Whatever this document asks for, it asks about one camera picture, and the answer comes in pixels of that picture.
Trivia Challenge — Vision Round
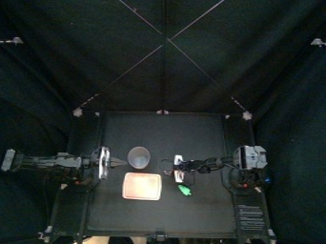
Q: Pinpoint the grey bowl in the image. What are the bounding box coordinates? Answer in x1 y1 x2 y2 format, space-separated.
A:
125 146 151 171

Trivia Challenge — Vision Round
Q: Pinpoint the green toy ice cream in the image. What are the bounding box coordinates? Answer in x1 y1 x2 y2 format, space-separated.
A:
176 183 194 197

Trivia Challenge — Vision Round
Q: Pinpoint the pink square tray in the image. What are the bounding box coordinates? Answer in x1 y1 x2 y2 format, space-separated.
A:
121 172 163 201

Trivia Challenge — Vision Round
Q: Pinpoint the plain black base plate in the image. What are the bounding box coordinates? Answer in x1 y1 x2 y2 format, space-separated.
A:
41 179 92 244

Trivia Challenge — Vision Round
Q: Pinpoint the black base plate white label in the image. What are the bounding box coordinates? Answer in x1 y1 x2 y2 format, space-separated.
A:
220 168 278 244

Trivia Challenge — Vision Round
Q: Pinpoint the black vertical frame post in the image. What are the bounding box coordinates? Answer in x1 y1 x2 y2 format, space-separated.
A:
162 0 168 112

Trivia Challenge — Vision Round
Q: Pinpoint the thin diagonal brace wire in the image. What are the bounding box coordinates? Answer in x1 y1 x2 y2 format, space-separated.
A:
76 0 227 111
119 0 250 112

